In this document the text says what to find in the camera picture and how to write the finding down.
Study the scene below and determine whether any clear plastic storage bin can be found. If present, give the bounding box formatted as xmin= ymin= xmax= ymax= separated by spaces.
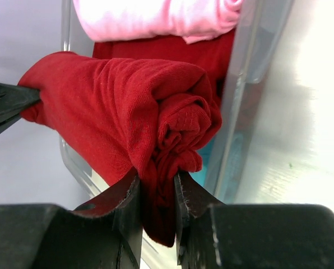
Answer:
xmin=59 ymin=1 xmax=294 ymax=268

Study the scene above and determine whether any rolled cyan t shirt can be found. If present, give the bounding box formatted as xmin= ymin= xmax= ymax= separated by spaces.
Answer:
xmin=190 ymin=132 xmax=244 ymax=203

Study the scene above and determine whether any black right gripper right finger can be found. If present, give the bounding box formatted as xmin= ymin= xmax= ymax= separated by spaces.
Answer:
xmin=174 ymin=172 xmax=334 ymax=268

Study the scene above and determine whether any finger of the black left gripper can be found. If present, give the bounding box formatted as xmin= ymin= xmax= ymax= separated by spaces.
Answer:
xmin=0 ymin=83 xmax=40 ymax=134

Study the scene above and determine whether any rolled dark red t shirt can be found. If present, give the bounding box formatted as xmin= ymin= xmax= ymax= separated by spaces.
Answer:
xmin=92 ymin=30 xmax=235 ymax=106

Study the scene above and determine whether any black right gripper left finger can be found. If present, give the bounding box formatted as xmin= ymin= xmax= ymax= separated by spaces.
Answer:
xmin=0 ymin=169 xmax=143 ymax=268

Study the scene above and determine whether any rolled pink t shirt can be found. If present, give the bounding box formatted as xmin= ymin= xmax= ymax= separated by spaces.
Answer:
xmin=73 ymin=0 xmax=243 ymax=44

